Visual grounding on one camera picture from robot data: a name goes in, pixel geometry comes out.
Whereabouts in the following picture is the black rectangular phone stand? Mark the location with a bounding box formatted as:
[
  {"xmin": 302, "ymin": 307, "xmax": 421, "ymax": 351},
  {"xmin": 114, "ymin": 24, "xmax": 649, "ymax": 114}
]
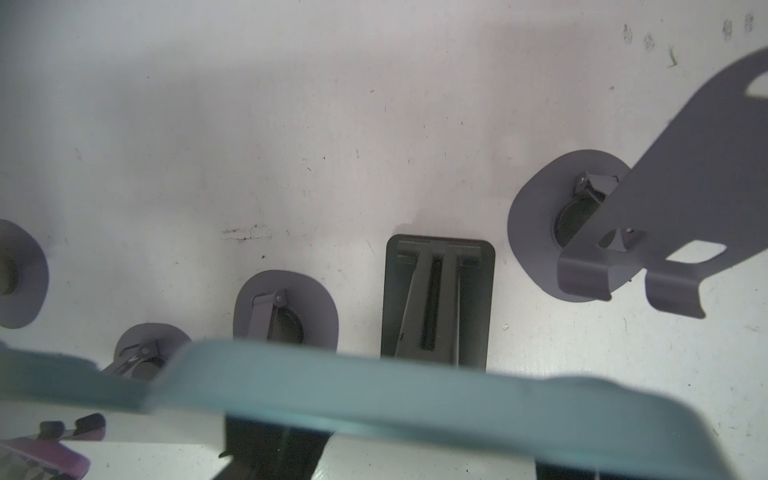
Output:
[{"xmin": 380, "ymin": 234, "xmax": 496, "ymax": 371}]

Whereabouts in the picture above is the grey stand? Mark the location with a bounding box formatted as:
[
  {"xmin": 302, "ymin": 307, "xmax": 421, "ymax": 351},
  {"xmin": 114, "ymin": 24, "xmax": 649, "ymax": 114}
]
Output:
[
  {"xmin": 103, "ymin": 323, "xmax": 191, "ymax": 381},
  {"xmin": 233, "ymin": 270, "xmax": 339, "ymax": 351},
  {"xmin": 507, "ymin": 50, "xmax": 767, "ymax": 318},
  {"xmin": 1, "ymin": 219, "xmax": 49, "ymax": 329}
]

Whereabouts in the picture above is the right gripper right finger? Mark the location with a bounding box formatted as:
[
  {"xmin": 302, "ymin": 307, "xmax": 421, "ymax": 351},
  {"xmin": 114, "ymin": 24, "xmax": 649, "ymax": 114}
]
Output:
[{"xmin": 535, "ymin": 460, "xmax": 631, "ymax": 480}]

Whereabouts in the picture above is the middle grey stand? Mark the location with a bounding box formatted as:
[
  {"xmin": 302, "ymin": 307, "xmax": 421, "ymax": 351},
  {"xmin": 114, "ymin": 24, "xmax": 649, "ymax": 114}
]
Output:
[{"xmin": 233, "ymin": 270, "xmax": 339, "ymax": 351}]

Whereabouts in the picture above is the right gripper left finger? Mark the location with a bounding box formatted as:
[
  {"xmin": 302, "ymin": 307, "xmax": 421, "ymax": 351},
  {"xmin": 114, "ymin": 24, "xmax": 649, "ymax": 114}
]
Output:
[{"xmin": 214, "ymin": 416, "xmax": 332, "ymax": 480}]

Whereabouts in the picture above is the phone with teal case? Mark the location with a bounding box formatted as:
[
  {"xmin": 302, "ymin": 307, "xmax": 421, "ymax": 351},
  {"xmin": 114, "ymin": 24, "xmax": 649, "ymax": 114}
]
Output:
[{"xmin": 1, "ymin": 340, "xmax": 732, "ymax": 479}]

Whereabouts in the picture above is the rightmost grey stand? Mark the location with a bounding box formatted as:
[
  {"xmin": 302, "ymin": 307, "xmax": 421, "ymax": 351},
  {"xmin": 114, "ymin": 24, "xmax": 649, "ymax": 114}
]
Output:
[{"xmin": 507, "ymin": 50, "xmax": 767, "ymax": 318}]

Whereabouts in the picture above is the far left grey stand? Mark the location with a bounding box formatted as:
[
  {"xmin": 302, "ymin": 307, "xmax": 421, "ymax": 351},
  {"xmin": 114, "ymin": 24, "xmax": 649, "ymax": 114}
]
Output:
[{"xmin": 1, "ymin": 219, "xmax": 49, "ymax": 329}]

